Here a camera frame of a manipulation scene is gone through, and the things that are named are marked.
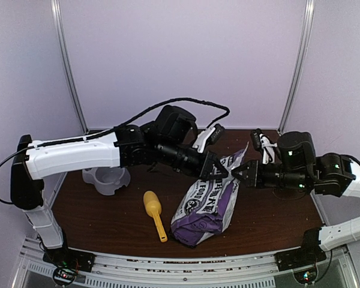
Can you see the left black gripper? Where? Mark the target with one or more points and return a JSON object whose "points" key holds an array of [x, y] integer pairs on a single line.
{"points": [[212, 159]]}

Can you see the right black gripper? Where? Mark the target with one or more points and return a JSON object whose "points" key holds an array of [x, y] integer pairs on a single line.
{"points": [[254, 166]]}

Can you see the purple pet food bag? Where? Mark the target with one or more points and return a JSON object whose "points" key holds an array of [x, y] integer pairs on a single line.
{"points": [[206, 210]]}

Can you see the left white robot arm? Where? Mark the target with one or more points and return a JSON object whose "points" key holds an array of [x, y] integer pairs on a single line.
{"points": [[126, 145]]}

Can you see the grey double pet feeder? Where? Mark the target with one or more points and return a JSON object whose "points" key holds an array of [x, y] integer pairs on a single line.
{"points": [[107, 180]]}

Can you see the yellow plastic scoop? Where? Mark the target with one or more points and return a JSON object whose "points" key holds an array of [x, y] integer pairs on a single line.
{"points": [[153, 209]]}

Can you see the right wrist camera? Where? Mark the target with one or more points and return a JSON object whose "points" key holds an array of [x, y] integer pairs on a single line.
{"points": [[263, 144]]}

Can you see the front aluminium rail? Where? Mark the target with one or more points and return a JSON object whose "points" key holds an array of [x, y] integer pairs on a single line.
{"points": [[252, 270]]}

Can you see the right aluminium frame post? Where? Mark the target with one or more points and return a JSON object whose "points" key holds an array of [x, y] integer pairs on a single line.
{"points": [[304, 41]]}

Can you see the aluminium frame post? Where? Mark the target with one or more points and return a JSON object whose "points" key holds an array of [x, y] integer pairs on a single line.
{"points": [[68, 72], [304, 41]]}

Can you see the left aluminium frame post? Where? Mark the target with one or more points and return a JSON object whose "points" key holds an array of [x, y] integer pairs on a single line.
{"points": [[68, 72]]}

